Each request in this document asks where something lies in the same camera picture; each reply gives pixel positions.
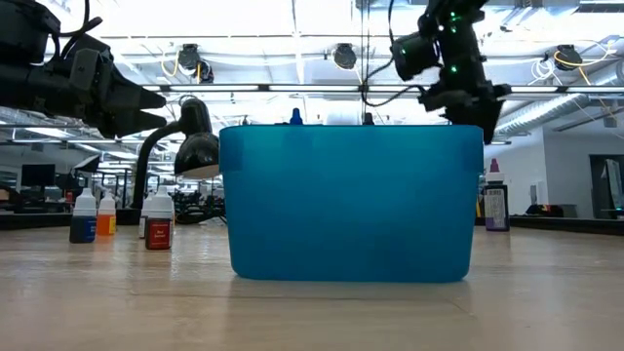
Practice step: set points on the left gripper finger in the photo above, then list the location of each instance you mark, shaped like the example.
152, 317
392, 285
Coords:
136, 100
129, 124

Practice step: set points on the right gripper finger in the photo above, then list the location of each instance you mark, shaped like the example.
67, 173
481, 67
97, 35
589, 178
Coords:
491, 119
460, 117

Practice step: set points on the large bottle purple tip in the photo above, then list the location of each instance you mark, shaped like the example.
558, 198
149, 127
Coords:
496, 209

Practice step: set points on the large bottle black tip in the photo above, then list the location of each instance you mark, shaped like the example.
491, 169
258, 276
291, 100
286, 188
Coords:
368, 120

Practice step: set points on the orange food coloring bottle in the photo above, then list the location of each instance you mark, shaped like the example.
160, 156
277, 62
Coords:
106, 224

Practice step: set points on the red food coloring bottle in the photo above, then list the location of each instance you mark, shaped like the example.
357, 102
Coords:
159, 234

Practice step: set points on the dark blue food coloring bottle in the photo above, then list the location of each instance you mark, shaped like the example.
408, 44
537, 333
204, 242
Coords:
83, 229

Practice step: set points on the teal translucent plastic bin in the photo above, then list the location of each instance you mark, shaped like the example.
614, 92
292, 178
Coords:
351, 205

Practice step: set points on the large bottle blue tip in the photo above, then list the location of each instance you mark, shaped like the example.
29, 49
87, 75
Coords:
296, 118

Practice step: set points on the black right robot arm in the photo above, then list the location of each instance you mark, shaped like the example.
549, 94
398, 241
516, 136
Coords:
458, 49

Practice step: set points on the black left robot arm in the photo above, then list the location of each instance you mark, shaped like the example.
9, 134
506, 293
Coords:
29, 92

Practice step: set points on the black tilted monitor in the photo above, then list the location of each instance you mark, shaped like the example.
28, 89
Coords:
87, 163

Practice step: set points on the black desk lamp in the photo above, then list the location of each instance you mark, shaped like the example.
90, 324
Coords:
195, 151

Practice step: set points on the black computer monitor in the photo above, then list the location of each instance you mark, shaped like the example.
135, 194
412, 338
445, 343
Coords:
38, 174

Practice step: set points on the black bag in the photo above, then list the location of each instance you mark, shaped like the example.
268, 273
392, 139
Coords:
546, 209

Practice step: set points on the overhead light bar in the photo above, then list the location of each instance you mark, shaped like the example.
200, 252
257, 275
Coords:
265, 88

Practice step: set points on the dark glass doorway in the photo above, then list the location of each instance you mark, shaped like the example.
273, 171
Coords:
597, 195

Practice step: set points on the silver ventilation duct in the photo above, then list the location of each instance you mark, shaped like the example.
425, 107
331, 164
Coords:
536, 117

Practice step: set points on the white wall box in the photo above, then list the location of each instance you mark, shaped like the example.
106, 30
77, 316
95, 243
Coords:
538, 192

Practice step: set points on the black aluminium rig frame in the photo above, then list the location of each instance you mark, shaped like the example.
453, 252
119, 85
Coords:
39, 220

